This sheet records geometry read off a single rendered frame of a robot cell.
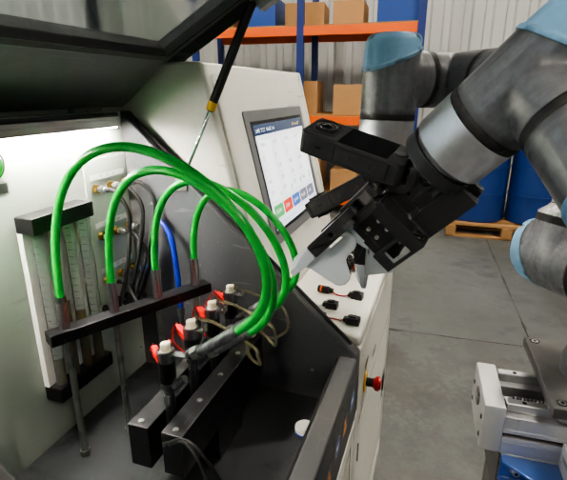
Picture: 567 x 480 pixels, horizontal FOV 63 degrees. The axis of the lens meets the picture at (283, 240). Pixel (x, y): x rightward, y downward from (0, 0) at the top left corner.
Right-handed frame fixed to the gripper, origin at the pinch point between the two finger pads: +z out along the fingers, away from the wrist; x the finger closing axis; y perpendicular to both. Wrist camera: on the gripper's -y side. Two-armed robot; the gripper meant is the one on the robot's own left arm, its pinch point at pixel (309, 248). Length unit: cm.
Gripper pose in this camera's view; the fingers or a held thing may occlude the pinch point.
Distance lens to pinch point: 56.3
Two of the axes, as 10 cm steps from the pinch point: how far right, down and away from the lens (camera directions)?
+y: 7.0, 7.2, -0.2
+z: -5.1, 5.2, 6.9
